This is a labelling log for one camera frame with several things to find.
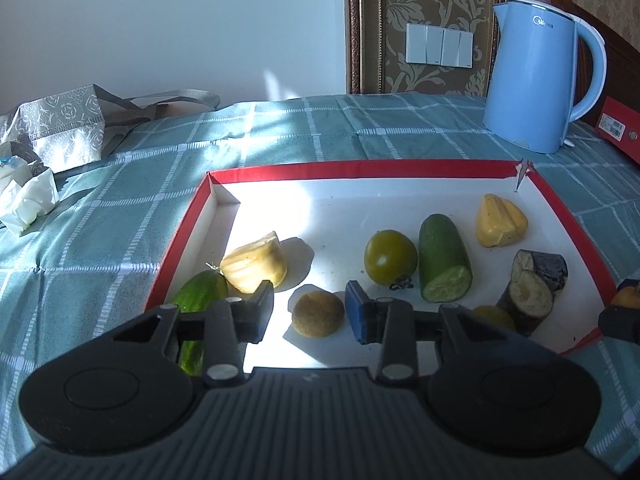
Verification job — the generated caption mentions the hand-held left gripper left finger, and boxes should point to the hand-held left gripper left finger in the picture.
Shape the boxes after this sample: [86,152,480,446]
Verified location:
[112,280,276,387]

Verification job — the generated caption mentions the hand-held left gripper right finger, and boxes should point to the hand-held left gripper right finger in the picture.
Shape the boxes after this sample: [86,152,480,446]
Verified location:
[345,280,521,387]

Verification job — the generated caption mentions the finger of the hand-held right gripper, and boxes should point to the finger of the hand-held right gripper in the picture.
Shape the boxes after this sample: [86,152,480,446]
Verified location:
[598,306,640,346]

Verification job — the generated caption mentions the yellow pepper half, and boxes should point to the yellow pepper half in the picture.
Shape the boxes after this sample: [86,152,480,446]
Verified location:
[220,231,288,295]

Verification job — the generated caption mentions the whole green cucumber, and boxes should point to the whole green cucumber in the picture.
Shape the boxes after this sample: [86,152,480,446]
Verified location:
[172,270,230,377]

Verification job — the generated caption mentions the green tomato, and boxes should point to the green tomato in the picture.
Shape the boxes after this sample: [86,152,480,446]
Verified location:
[364,230,418,291]
[471,305,517,333]

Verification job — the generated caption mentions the dark eggplant chunk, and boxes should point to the dark eggplant chunk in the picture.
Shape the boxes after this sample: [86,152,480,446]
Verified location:
[511,250,569,291]

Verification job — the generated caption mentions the eggplant pieces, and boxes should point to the eggplant pieces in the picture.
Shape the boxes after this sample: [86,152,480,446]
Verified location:
[496,270,556,337]

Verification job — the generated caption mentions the cut green cucumber half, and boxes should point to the cut green cucumber half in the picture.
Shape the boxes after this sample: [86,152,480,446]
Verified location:
[419,214,473,303]

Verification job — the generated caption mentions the red cardboard tray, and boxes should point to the red cardboard tray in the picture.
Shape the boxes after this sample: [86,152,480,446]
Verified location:
[145,159,618,376]

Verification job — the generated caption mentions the yellow pepper piece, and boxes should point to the yellow pepper piece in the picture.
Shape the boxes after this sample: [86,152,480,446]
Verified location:
[475,194,529,248]

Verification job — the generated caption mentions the red box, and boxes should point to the red box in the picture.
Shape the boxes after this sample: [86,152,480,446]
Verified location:
[597,96,640,166]

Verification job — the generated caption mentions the blue electric kettle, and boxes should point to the blue electric kettle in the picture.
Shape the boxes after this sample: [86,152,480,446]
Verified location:
[482,0,608,155]

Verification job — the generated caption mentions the tissue pack with crumpled tissues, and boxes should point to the tissue pack with crumpled tissues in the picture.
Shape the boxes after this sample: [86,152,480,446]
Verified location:
[0,167,60,235]

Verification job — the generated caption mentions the brown wooden chair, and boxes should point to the brown wooden chair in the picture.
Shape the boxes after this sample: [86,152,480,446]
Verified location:
[547,0,640,131]

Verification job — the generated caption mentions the grey patterned fabric bag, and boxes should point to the grey patterned fabric bag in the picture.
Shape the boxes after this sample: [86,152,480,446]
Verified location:
[0,85,221,173]

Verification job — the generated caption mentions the blue white tissue pack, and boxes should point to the blue white tissue pack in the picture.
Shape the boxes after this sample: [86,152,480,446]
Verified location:
[0,141,43,183]

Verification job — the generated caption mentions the white wall switch panel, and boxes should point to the white wall switch panel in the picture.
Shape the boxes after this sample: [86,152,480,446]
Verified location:
[405,23,475,68]

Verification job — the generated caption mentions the ornate brown wall frame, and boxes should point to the ornate brown wall frame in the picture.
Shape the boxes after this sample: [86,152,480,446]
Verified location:
[342,0,508,95]

